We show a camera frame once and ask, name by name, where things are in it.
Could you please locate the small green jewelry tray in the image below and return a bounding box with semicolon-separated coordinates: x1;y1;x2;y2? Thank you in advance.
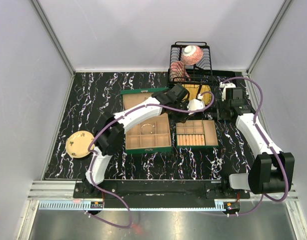
176;120;219;148

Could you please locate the silver pearl bracelet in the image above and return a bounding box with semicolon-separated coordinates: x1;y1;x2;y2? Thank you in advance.
140;123;154;135

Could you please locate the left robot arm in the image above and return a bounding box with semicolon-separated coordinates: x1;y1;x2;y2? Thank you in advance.
84;83;198;198

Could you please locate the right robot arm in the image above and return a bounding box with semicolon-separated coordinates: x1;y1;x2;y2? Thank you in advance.
216;83;295;198

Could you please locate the large green jewelry box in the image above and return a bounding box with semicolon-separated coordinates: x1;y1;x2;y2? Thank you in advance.
120;87;172;155

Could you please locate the yellow bamboo mat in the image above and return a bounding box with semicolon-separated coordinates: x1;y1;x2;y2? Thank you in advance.
182;84;212;105

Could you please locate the pink patterned cup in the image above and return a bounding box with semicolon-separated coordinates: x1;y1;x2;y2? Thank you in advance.
169;61;190;82

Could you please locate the red patterned bowl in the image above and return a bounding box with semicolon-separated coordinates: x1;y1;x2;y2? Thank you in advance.
181;45;204;66

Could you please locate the round wooden lid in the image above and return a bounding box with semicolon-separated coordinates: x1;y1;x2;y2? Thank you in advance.
65;130;95;159

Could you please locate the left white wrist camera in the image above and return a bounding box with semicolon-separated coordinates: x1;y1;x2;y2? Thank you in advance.
187;93;206;114

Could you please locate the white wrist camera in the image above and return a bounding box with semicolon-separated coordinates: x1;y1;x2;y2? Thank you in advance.
219;82;237;102
187;93;206;114

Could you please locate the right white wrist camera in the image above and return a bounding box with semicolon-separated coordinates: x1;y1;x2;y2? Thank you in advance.
219;82;237;102

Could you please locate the black wire dish rack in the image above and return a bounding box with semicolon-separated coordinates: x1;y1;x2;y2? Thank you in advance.
167;41;242;113

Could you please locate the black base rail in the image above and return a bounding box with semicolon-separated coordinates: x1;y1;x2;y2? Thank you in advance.
72;178;251;203

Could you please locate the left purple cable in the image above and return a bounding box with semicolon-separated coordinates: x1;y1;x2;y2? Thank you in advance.
87;91;215;229

